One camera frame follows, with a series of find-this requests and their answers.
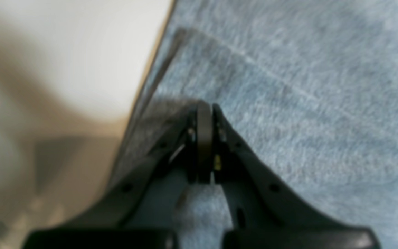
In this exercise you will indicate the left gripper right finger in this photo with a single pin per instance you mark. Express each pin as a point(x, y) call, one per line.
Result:
point(256, 196)

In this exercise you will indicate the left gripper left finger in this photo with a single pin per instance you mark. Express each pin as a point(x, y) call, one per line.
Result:
point(146, 197)

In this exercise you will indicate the grey t-shirt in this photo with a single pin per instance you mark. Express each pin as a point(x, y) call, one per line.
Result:
point(311, 85)

